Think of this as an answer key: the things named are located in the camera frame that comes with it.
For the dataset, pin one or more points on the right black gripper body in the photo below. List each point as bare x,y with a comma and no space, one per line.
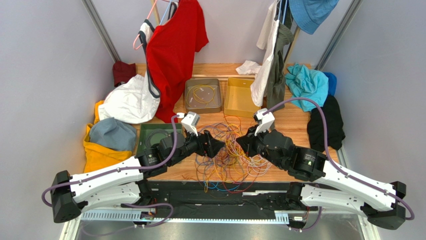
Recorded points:
252,145

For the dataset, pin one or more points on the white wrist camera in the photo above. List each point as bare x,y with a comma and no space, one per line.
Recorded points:
189,121
264,119

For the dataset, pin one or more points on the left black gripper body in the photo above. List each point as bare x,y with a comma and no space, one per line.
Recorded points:
193,144

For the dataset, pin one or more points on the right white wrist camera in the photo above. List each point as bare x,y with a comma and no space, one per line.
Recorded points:
264,119

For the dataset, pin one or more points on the pink clothes hanger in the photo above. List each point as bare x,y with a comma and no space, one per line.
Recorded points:
147,29

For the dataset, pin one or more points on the olive hanging garment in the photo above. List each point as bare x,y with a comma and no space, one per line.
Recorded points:
275,89

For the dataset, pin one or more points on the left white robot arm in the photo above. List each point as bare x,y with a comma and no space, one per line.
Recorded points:
125,182

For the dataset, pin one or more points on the yellow plastic tray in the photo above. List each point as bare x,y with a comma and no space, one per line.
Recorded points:
238,100

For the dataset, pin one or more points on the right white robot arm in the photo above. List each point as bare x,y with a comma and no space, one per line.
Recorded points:
323,183

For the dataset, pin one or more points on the yellow cloth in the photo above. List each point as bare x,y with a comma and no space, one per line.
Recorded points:
98,156

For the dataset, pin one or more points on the blue hanging hat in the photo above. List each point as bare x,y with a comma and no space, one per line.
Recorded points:
310,14

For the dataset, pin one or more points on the white grey trimmed tank top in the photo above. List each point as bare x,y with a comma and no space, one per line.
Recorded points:
153,89

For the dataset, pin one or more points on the grey metal tray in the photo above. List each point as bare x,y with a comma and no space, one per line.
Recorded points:
203,96

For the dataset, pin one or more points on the white crumpled cloth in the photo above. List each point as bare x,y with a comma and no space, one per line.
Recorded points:
248,68

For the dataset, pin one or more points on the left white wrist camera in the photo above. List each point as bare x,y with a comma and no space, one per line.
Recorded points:
189,121

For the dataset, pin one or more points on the white hanging shirt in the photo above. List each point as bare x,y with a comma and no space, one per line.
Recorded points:
266,41

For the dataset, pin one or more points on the black cloth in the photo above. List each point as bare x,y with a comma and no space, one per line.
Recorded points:
334,122

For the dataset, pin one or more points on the dark red cloth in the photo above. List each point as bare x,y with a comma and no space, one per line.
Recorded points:
123,72

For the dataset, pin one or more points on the turquoise cloth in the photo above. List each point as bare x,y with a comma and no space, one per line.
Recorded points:
304,82

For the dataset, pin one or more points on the grey blue cloth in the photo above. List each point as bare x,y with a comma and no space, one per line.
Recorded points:
113,134

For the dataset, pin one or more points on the red t-shirt on hanger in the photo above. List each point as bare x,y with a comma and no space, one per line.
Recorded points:
171,54

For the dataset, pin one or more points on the green plastic tray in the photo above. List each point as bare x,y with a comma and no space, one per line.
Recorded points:
151,134

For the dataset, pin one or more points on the dark blue cloth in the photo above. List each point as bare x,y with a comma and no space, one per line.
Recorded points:
332,83

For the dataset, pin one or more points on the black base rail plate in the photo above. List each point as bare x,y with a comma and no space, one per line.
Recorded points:
246,201

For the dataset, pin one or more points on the white cloth pile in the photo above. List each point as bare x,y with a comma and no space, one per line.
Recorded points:
134,102

